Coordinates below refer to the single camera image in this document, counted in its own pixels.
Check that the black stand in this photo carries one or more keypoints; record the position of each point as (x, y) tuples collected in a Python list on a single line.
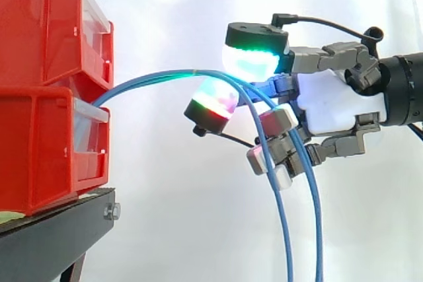
[(49, 235)]

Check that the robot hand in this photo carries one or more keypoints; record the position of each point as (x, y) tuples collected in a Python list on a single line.
[(333, 100)]

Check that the red bin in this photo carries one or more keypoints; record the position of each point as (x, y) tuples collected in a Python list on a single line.
[(36, 150), (39, 24)]

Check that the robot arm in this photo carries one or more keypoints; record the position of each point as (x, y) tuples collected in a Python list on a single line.
[(404, 90)]

